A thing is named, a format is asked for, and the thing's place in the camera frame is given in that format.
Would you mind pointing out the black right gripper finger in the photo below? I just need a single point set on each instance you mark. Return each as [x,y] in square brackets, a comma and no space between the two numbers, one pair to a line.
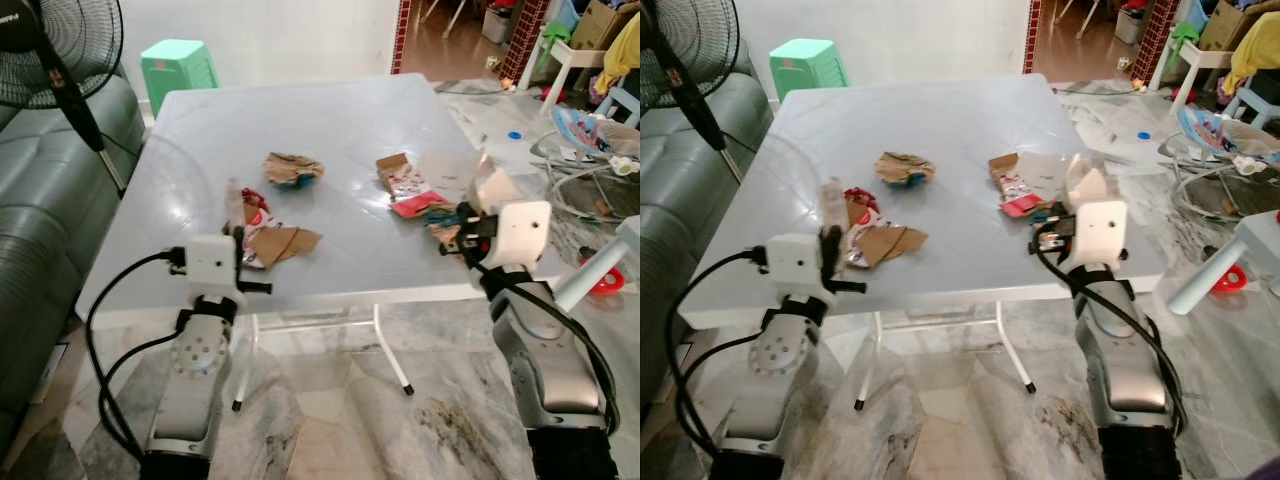
[1043,240]
[470,212]
[1055,211]
[453,242]

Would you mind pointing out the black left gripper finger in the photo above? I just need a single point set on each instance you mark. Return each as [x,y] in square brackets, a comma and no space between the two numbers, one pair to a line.
[830,245]
[239,242]

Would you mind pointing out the pale brown torn packet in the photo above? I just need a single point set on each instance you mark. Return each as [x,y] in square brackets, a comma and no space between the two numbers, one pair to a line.
[495,185]
[1088,182]

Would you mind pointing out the clear plastic wrapper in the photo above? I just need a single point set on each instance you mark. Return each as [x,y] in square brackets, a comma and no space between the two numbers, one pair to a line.
[1048,170]
[450,172]

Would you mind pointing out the red white brown wrapper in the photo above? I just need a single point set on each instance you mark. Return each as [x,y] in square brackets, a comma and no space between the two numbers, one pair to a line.
[405,185]
[1015,185]

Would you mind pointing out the small brown cardboard scrap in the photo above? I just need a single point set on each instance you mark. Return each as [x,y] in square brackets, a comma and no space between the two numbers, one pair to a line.
[900,243]
[295,243]

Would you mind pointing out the crumpled brown teal wrapper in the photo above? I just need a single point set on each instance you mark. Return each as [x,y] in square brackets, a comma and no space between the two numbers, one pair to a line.
[905,168]
[292,170]

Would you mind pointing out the small white side table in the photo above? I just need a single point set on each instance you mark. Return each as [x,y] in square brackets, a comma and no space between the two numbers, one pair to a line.
[600,270]
[1250,240]

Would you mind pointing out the white plastic folding table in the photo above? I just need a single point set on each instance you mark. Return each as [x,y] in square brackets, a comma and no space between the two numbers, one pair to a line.
[960,125]
[350,130]

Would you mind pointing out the baby bouncer seat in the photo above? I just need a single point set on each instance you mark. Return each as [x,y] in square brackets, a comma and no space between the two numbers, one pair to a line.
[1215,135]
[585,135]

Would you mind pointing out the grey green leather sofa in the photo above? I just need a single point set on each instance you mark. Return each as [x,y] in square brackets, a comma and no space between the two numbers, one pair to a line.
[690,200]
[50,220]

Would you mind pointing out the mint green plastic stool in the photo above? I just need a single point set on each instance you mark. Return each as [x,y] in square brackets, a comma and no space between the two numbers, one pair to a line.
[806,65]
[178,70]

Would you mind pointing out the light blue plastic stool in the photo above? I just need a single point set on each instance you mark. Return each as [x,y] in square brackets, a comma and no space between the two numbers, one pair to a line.
[625,100]
[1255,102]

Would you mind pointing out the white plastic stool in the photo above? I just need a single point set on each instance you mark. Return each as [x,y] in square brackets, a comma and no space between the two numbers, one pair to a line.
[1185,55]
[575,52]

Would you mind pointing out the yellow cloth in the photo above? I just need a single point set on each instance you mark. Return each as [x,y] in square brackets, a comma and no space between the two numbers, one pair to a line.
[1258,55]
[625,50]

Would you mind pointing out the brown cardboard box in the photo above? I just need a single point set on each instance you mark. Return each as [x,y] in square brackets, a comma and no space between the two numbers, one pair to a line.
[598,25]
[1228,25]

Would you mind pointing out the black standing fan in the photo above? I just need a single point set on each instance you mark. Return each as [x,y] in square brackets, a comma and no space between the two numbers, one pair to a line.
[690,50]
[60,50]

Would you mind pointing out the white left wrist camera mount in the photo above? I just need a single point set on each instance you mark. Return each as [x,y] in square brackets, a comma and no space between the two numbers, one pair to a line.
[213,265]
[793,265]

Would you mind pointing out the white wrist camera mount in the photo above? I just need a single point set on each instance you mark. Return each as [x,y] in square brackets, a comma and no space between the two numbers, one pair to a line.
[1098,232]
[213,265]
[520,232]
[793,265]

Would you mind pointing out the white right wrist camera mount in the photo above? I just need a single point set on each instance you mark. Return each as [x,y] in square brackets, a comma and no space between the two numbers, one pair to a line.
[520,232]
[1098,232]

